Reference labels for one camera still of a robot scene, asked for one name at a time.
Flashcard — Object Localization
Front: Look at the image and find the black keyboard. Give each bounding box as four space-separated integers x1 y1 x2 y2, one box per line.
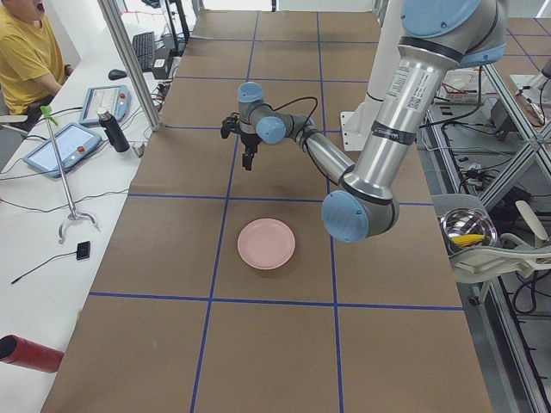
132 31 155 71

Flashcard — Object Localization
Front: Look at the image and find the red cylinder tube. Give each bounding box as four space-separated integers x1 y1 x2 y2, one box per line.
1 335 65 373

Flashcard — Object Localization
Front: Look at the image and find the blue teach pendant far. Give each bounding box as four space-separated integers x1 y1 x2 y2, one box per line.
78 85 131 126

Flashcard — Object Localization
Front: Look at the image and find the person in yellow shirt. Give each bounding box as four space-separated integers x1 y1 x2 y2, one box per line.
1 1 74 115

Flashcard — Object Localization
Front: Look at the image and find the black water bottle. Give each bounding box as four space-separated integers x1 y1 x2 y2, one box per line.
96 107 130 153

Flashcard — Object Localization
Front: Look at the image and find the pink plate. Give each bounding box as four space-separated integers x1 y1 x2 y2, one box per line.
237 218 295 270

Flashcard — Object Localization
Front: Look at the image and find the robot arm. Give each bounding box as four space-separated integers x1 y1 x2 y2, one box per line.
237 1 509 243

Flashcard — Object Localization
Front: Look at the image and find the blue teach pendant near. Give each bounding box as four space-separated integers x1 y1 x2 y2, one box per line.
23 123 102 178

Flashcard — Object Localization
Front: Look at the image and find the blue teach pendant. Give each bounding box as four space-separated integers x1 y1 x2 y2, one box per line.
78 85 131 126
23 123 102 178

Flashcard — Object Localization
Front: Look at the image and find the small black square device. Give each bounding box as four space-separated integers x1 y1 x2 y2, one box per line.
76 241 91 261

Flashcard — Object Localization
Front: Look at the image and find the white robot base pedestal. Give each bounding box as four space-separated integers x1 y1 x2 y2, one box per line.
340 0 404 151

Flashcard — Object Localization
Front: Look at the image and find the metal bowl with corn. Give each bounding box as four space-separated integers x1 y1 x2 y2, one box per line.
439 208 498 255

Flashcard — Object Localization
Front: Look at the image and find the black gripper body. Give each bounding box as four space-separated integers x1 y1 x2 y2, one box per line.
240 133 259 156

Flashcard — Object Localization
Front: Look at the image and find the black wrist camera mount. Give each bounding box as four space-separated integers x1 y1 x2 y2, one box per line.
220 112 241 139

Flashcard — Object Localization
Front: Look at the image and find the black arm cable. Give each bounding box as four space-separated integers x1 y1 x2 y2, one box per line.
269 96 319 143

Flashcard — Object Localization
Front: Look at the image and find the black computer mouse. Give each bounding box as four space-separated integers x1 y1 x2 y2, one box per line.
108 69 127 81

